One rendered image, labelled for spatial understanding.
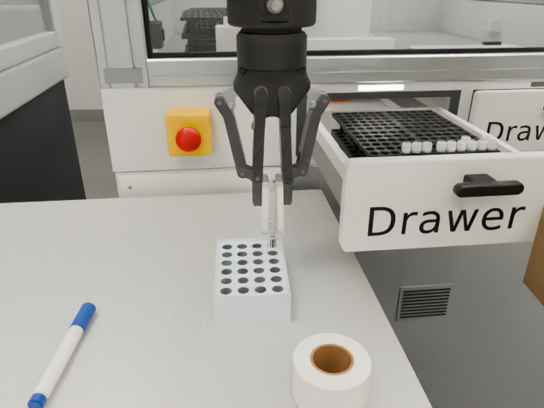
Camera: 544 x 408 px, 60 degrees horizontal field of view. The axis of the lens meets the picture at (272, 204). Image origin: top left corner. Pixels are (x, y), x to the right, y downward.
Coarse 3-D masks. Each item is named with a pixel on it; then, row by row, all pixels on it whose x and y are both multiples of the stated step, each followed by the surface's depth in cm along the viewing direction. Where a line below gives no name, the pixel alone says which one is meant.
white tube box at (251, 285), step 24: (240, 240) 61; (264, 240) 62; (216, 264) 56; (240, 264) 58; (264, 264) 56; (216, 288) 52; (240, 288) 52; (264, 288) 52; (288, 288) 51; (216, 312) 51; (240, 312) 51; (264, 312) 51; (288, 312) 52
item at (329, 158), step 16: (336, 112) 84; (448, 112) 83; (320, 128) 74; (336, 128) 85; (464, 128) 76; (320, 144) 73; (336, 144) 66; (320, 160) 72; (336, 160) 63; (336, 176) 62; (336, 192) 62
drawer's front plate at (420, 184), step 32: (352, 160) 50; (384, 160) 50; (416, 160) 50; (448, 160) 51; (480, 160) 51; (512, 160) 52; (352, 192) 51; (384, 192) 52; (416, 192) 52; (448, 192) 52; (352, 224) 53; (384, 224) 53; (416, 224) 54; (448, 224) 54; (480, 224) 55; (512, 224) 55
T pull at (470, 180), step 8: (464, 176) 52; (472, 176) 51; (480, 176) 51; (488, 176) 51; (456, 184) 49; (464, 184) 49; (472, 184) 49; (480, 184) 49; (488, 184) 49; (496, 184) 49; (504, 184) 49; (512, 184) 49; (520, 184) 49; (456, 192) 49; (464, 192) 49; (472, 192) 49; (480, 192) 49; (488, 192) 49; (496, 192) 49; (504, 192) 49; (512, 192) 49; (520, 192) 49
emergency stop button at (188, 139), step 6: (180, 132) 74; (186, 132) 73; (192, 132) 74; (198, 132) 75; (180, 138) 74; (186, 138) 74; (192, 138) 74; (198, 138) 74; (180, 144) 74; (186, 144) 74; (192, 144) 74; (198, 144) 75; (186, 150) 75; (192, 150) 75
